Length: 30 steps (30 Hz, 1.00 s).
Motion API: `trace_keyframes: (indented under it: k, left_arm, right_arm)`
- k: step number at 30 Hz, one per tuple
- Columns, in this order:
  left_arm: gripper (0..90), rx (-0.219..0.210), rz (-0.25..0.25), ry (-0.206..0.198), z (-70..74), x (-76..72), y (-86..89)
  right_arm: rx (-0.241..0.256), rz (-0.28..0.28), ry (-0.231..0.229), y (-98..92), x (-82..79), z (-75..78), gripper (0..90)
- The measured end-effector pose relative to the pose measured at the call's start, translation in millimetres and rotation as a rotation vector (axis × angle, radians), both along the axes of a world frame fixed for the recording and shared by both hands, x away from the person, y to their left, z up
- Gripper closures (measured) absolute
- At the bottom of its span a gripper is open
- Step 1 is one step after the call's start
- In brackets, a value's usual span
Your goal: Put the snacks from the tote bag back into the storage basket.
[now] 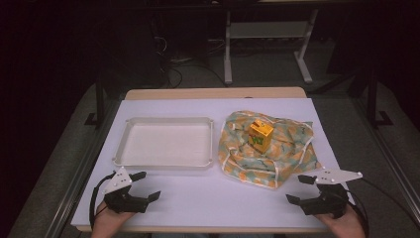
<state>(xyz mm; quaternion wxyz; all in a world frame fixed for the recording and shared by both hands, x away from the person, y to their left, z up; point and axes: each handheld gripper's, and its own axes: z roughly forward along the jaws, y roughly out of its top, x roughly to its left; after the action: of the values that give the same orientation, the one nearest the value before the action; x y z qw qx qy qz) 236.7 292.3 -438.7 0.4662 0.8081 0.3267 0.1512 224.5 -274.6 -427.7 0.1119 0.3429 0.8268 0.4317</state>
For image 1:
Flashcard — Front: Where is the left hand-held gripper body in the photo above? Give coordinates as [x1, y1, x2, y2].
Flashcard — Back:
[101, 166, 151, 214]

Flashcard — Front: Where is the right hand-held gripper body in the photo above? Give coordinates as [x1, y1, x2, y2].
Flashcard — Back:
[300, 168, 364, 220]

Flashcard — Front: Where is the orange green patterned cloth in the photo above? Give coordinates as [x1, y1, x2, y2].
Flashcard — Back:
[217, 110, 322, 190]

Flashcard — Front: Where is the white rectangular tray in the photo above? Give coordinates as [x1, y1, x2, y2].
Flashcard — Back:
[112, 116, 215, 171]

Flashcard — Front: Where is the yellow drink carton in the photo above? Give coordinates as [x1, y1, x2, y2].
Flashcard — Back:
[248, 119, 275, 155]

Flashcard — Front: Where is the person's left hand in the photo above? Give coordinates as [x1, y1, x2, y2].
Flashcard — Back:
[90, 200, 136, 238]

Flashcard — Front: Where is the person's right hand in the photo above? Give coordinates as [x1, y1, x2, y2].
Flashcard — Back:
[313, 203, 366, 238]

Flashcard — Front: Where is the white table cover sheet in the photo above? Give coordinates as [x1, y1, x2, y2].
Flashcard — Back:
[70, 97, 357, 230]

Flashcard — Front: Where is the black metal stand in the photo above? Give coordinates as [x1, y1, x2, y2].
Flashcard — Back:
[83, 72, 107, 129]
[366, 67, 394, 129]

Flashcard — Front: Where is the wooden table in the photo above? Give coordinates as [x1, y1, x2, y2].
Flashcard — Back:
[75, 86, 329, 234]

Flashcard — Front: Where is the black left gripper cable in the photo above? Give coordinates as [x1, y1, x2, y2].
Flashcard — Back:
[88, 172, 117, 230]

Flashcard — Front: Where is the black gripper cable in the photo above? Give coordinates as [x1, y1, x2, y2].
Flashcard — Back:
[88, 172, 117, 230]
[345, 178, 420, 238]

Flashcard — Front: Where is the aluminium rail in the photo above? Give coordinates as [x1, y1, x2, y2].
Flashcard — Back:
[349, 95, 420, 217]
[44, 98, 124, 238]

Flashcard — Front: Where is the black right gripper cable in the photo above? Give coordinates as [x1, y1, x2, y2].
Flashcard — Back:
[345, 178, 420, 238]

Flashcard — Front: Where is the black floor cable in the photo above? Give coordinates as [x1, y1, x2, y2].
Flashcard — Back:
[164, 62, 230, 89]

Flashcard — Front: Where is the white metal desk frame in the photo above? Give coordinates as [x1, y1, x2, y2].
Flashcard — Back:
[223, 8, 320, 85]

